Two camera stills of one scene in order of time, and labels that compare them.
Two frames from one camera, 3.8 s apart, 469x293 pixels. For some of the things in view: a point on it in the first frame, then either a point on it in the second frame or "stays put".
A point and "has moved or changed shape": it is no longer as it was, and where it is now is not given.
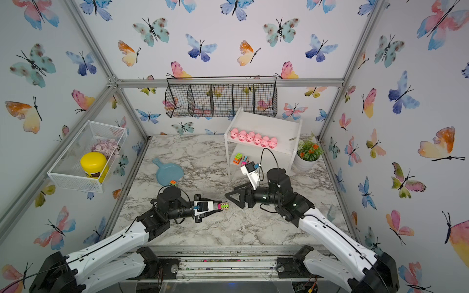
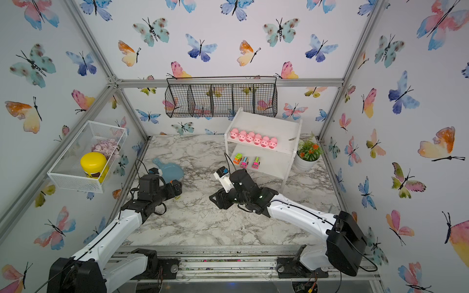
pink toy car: x=223 y=206 has moved or changed shape
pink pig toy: x=257 y=139 stays put
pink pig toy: x=242 y=135 stays put
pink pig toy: x=250 y=137 stays put
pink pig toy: x=234 y=133 stays put
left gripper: x=211 y=212 → x=172 y=193
